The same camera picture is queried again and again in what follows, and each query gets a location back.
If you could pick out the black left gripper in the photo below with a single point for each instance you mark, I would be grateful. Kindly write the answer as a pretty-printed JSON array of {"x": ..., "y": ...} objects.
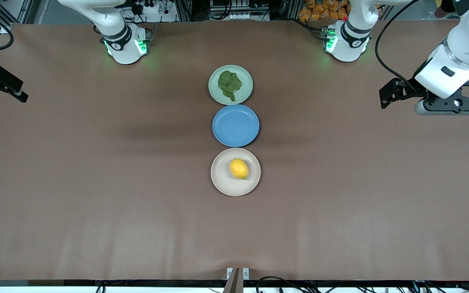
[{"x": 408, "y": 92}]

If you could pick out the green lettuce leaf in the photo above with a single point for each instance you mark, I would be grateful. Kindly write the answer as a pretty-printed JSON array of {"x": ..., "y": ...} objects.
[{"x": 229, "y": 83}]

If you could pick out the yellow lemon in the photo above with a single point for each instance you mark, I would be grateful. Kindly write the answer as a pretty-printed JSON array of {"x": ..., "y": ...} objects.
[{"x": 238, "y": 168}]

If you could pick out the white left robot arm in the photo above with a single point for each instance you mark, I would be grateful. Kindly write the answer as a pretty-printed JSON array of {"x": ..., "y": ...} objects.
[{"x": 464, "y": 44}]

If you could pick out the orange packaged goods pile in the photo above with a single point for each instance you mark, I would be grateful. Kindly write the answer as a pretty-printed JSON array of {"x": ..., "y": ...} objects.
[{"x": 324, "y": 10}]

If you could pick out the brown table cover sheet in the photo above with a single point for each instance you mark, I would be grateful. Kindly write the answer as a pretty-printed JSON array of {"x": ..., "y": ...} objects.
[{"x": 96, "y": 183}]

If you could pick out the pale green plate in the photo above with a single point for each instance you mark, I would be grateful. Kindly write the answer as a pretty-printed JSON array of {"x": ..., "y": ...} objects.
[{"x": 244, "y": 79}]

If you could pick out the blue plate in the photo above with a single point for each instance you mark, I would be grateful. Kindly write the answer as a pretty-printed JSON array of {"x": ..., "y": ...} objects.
[{"x": 235, "y": 125}]

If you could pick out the white power strip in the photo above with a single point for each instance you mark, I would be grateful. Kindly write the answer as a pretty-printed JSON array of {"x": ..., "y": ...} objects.
[{"x": 149, "y": 7}]

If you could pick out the beige plate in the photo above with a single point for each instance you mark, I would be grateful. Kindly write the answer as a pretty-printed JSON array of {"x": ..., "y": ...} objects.
[{"x": 224, "y": 175}]

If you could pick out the white metal edge bracket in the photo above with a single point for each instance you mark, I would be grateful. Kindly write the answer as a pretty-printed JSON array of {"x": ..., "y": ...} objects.
[{"x": 237, "y": 276}]

